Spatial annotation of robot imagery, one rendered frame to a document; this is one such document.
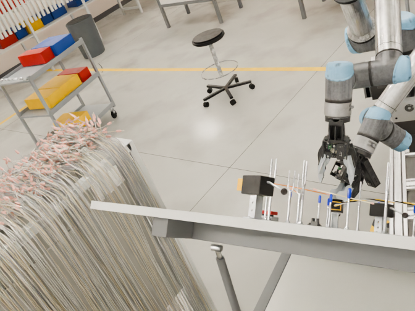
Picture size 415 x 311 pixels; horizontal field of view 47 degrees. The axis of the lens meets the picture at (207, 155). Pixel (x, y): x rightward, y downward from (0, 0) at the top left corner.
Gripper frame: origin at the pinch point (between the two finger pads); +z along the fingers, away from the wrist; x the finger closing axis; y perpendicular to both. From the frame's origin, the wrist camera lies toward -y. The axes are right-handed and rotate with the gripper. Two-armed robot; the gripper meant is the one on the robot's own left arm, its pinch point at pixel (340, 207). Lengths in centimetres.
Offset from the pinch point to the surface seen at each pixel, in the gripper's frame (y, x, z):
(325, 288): -10.6, -1.7, 27.4
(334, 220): 6.8, 8.2, 4.5
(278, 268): -2.8, -20.4, 30.5
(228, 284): 42, 24, 30
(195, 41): -23, -325, -91
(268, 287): 0.8, -15.8, 37.1
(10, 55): 139, -844, -4
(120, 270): 51, -27, 52
